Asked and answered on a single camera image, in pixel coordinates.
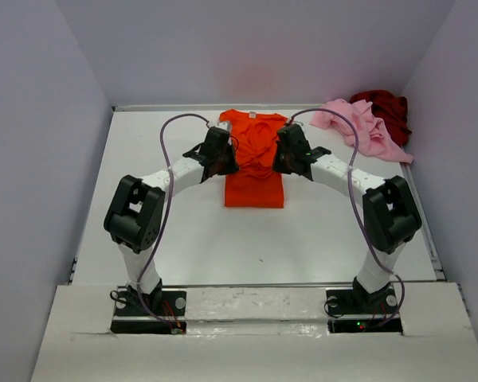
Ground orange t shirt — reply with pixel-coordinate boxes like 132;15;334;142
220;109;287;209

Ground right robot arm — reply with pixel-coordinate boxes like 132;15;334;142
272;124;422;318

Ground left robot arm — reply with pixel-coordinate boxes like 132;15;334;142
104;122;239;314

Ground pink t shirt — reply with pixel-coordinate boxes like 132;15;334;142
310;99;413;164

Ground dark red t shirt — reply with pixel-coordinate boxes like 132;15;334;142
349;89;412;147

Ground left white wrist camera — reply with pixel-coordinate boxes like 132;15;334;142
215;121;232;132

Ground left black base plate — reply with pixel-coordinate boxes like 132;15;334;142
110;288;187;335

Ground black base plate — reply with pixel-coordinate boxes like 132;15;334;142
110;288;187;335
323;287;403;334

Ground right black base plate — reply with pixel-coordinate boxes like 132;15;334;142
323;287;403;334

